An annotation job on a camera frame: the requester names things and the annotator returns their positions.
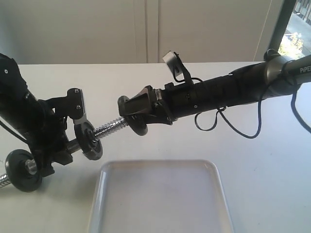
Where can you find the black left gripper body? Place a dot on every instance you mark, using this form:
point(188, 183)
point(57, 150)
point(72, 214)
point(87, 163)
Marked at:
point(46, 133)

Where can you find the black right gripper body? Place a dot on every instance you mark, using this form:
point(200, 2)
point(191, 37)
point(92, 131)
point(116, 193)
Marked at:
point(175, 101)

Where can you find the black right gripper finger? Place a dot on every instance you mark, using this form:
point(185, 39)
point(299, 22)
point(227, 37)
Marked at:
point(139, 104)
point(147, 118)

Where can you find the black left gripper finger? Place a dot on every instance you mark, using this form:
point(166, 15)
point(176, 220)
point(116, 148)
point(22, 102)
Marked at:
point(44, 163)
point(63, 157)

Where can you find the black weight plate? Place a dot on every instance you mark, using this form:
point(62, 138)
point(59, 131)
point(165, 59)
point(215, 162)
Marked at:
point(140, 130)

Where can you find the chrome threaded dumbbell bar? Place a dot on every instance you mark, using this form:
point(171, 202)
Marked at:
point(73, 146)

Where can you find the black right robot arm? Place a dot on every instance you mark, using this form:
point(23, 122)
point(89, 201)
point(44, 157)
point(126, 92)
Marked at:
point(249, 84)

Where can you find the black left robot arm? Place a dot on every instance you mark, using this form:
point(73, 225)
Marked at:
point(13, 94)

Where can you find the chrome collar nut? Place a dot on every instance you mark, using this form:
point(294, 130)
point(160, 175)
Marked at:
point(30, 166)

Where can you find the black plate near thread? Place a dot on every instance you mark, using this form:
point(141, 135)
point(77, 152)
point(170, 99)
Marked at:
point(91, 148)

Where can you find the black plate far end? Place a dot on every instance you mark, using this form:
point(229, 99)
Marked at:
point(18, 175)

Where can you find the white rectangular tray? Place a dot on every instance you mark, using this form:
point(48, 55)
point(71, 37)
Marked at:
point(159, 196)

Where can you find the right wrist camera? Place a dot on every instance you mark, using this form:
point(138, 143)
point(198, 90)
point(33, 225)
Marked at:
point(176, 66)

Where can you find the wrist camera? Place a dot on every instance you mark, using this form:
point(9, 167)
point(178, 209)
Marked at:
point(176, 66)
point(72, 106)

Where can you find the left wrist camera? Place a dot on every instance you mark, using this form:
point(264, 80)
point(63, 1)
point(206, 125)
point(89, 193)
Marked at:
point(72, 106)

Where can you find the dark window frame post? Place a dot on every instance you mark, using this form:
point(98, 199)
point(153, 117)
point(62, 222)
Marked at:
point(281, 23)

